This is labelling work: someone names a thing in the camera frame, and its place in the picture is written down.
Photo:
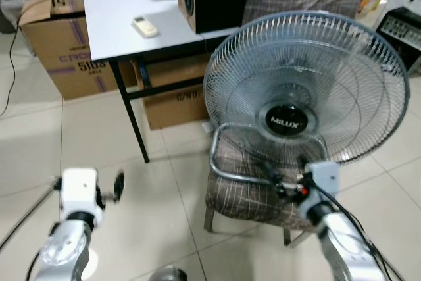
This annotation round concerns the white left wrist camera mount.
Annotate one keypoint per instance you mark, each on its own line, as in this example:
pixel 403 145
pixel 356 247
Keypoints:
pixel 79 192

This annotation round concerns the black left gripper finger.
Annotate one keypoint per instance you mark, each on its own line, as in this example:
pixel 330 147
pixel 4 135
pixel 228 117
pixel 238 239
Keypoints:
pixel 58 183
pixel 119 185

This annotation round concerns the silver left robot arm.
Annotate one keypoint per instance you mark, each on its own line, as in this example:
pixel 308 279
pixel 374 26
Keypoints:
pixel 62 248

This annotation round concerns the plaid chair holding fan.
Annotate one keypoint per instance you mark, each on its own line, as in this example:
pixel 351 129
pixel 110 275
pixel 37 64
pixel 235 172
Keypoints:
pixel 237 195

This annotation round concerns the grey Milux electric fan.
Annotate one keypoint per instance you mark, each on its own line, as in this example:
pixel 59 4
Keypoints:
pixel 309 64

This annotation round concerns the large printed cardboard box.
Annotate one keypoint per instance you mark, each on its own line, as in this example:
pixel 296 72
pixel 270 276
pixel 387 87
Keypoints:
pixel 62 51

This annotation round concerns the plain brown cardboard box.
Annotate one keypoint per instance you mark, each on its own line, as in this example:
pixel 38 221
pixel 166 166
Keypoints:
pixel 171 106

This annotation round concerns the yellow snack packet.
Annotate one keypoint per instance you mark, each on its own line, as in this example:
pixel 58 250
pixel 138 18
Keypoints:
pixel 371 1

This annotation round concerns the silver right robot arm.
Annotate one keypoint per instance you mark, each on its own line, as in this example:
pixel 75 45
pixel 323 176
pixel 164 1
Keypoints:
pixel 348 255

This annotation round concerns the white table black frame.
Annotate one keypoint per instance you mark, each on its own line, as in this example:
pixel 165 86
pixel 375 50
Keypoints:
pixel 125 4

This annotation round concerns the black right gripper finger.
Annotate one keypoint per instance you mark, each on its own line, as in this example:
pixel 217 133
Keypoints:
pixel 303 162
pixel 270 176

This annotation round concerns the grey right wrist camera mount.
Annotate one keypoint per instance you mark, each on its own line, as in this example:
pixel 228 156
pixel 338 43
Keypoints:
pixel 322 182

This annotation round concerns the grey left robot leg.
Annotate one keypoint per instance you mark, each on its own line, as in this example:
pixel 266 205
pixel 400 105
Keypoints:
pixel 168 274

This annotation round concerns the white remote control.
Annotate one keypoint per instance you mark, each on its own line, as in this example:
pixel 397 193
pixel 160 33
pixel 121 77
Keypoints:
pixel 145 27

